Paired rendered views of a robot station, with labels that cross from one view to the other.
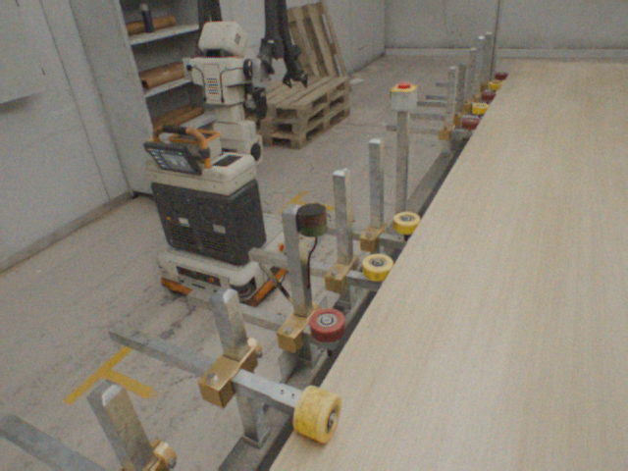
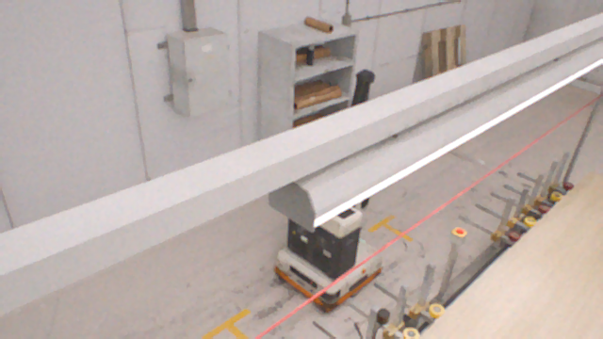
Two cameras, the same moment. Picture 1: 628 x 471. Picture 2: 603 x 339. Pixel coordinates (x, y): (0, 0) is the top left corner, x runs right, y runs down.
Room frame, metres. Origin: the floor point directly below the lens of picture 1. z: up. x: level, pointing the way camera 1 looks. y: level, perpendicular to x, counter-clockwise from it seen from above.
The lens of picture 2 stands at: (-0.87, 0.04, 2.85)
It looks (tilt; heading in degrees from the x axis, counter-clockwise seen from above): 34 degrees down; 6
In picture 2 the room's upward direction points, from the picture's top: 7 degrees clockwise
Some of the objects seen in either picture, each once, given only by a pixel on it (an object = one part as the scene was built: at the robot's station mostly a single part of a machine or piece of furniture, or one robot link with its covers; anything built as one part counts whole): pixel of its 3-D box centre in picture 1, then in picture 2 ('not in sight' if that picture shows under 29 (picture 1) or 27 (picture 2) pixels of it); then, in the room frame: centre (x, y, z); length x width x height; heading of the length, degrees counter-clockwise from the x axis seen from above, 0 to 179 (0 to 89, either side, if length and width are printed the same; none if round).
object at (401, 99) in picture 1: (403, 99); (458, 236); (1.49, -0.35, 1.18); 0.07 x 0.07 x 0.08; 60
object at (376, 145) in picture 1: (377, 209); (423, 296); (1.27, -0.22, 0.90); 0.04 x 0.04 x 0.48; 60
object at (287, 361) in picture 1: (305, 336); not in sight; (0.87, 0.04, 0.75); 0.26 x 0.01 x 0.10; 150
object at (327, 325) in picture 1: (328, 337); not in sight; (0.76, -0.02, 0.85); 0.08 x 0.08 x 0.11
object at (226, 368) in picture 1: (232, 369); not in sight; (0.60, 0.17, 0.95); 0.14 x 0.06 x 0.05; 150
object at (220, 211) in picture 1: (210, 194); (326, 225); (2.16, 0.52, 0.59); 0.55 x 0.34 x 0.83; 59
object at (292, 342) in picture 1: (301, 325); not in sight; (0.82, 0.05, 0.85); 0.14 x 0.06 x 0.05; 150
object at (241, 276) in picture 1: (234, 253); (330, 263); (2.24, 0.47, 0.16); 0.67 x 0.64 x 0.25; 149
